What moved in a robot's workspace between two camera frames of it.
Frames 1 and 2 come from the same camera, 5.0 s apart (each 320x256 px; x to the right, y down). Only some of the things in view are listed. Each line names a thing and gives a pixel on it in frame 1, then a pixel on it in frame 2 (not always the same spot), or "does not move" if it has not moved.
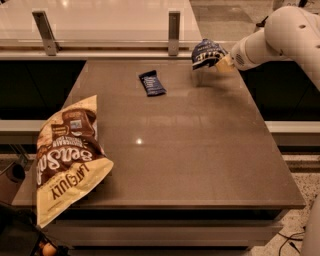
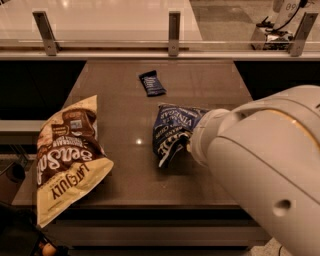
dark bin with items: [20, 234] does not move
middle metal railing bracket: [174, 32] does not move
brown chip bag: [70, 159] does not move
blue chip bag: [205, 54] to [173, 127]
